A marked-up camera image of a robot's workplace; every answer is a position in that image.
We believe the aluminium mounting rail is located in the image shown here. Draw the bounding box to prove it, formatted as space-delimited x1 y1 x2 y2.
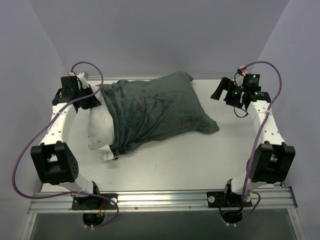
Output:
28 185 298 214

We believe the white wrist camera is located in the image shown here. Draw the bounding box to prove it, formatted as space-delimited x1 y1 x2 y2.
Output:
234 65 249 87
69 71 89 89

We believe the white pillow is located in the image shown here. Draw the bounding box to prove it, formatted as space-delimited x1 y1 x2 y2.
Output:
87 90 115 161

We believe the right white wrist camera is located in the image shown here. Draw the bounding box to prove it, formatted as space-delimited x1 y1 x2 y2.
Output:
234 65 249 87

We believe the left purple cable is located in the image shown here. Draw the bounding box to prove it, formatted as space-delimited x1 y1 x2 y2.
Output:
11 61 120 227

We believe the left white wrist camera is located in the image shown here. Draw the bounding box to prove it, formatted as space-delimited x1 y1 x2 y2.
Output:
69 71 89 89

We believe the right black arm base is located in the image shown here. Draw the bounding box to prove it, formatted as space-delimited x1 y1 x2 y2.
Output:
206 191 252 225

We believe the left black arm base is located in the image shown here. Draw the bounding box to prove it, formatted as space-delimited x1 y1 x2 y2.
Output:
71 193 119 228

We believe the zebra and green pillowcase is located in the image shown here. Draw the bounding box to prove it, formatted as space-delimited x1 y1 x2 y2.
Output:
101 71 220 158

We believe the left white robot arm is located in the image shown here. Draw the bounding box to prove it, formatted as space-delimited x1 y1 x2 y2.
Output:
30 72 101 210

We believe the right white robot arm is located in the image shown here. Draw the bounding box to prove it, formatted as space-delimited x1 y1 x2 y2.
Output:
211 73 296 207

